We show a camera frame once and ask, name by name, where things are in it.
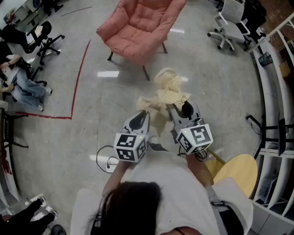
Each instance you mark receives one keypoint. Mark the black flat monitor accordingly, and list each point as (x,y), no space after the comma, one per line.
(282,137)

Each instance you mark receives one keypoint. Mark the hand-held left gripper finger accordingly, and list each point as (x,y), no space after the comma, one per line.
(147,124)
(127,121)

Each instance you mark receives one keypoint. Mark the white office chair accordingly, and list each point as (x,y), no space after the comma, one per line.
(229,25)

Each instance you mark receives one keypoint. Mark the black mesh pen cup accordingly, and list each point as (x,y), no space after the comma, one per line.
(265,60)

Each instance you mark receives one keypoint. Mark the round wooden table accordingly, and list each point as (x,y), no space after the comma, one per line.
(239,169)

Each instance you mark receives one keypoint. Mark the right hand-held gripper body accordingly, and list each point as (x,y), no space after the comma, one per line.
(197,137)

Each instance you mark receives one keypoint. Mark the wooden stick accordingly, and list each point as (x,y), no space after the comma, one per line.
(217,156)

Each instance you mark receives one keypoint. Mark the black metal stand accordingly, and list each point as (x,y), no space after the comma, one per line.
(264,127)

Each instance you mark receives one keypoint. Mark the pink padded armchair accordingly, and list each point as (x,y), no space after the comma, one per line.
(137,29)

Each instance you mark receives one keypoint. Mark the cream folded cloth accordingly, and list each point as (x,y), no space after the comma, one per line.
(39,31)

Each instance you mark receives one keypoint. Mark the white power strip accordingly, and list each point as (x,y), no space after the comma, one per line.
(112,164)

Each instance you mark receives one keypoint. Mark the brown cardboard box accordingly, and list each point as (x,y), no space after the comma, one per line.
(284,68)

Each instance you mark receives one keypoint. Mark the white metal shelf rack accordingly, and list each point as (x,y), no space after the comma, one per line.
(268,96)

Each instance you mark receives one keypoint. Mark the white office desk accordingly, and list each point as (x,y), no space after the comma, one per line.
(13,9)

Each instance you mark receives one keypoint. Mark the dark red floor tape strip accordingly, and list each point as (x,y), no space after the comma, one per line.
(77,11)

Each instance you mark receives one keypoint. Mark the black metal frame rack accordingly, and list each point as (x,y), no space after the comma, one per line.
(4,128)

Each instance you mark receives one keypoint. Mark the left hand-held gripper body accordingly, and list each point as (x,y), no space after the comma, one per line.
(128,147)

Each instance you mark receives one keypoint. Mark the red floor tape line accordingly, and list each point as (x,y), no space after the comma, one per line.
(57,117)

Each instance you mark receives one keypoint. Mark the person's right forearm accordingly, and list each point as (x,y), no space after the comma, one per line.
(199,167)

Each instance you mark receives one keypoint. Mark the cream yellow cloth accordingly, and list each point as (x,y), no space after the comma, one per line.
(170,91)

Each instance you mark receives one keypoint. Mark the black crossbody bag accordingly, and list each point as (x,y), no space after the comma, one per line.
(229,215)

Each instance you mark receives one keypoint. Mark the person's white shirt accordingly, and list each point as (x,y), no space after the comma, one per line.
(174,183)

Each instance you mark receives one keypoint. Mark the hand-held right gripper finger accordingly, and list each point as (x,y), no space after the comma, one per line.
(175,118)
(197,112)

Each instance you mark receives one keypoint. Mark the person's dark trousers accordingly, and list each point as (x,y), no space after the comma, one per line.
(160,148)

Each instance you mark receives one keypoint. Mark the person's left forearm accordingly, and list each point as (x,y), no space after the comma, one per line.
(114,176)

